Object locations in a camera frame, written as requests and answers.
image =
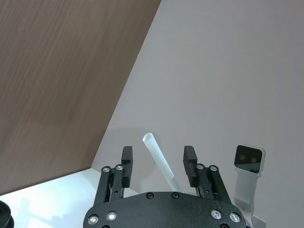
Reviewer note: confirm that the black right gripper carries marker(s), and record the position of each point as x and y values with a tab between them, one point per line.
161	211

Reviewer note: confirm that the white translucent tube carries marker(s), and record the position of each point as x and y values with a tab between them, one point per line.
158	156

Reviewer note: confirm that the brown wooden panel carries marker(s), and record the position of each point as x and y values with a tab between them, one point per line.
59	83

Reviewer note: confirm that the black round object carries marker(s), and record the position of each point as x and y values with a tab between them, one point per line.
4	215

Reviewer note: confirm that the right robot arm camera bracket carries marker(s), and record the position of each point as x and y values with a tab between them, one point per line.
244	187

